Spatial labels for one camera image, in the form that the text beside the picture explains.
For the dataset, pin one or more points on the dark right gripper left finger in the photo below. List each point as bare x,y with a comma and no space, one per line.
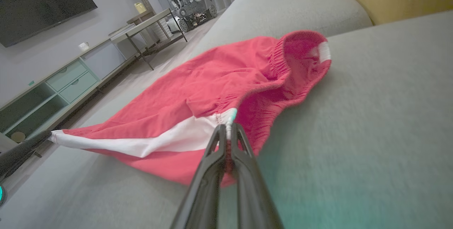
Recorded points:
203,200

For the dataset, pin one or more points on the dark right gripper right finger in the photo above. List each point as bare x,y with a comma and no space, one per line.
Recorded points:
251,200

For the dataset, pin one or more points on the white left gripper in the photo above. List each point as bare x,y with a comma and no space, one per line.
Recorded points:
1,195

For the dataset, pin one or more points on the red shorts white stripe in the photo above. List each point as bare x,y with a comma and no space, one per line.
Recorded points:
198,80

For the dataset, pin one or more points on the round beige object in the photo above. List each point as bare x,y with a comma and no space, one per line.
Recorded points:
18,137

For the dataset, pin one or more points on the pale green TV cabinet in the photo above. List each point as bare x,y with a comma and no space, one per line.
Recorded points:
70,80

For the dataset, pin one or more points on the white mug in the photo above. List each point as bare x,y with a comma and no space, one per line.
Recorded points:
84,47

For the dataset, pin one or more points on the black flat television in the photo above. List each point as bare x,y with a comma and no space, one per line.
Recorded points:
35,2

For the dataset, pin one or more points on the white ribbed container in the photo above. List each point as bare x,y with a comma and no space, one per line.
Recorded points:
159,31

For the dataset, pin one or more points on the white round appliance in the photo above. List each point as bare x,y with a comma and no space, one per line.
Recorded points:
173,24

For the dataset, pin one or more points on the grey wheeled robot cart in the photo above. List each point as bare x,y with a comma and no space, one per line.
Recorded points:
196,16

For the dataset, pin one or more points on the brown wooden side table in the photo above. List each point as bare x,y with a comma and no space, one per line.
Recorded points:
139,17

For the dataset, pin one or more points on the grey metal-legged table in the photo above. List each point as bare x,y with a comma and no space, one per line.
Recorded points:
148,23

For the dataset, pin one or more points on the yellow kettle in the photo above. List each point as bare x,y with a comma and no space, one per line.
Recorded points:
140,8

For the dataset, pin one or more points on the grey sofa back cushion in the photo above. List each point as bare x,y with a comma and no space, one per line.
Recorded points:
283,6

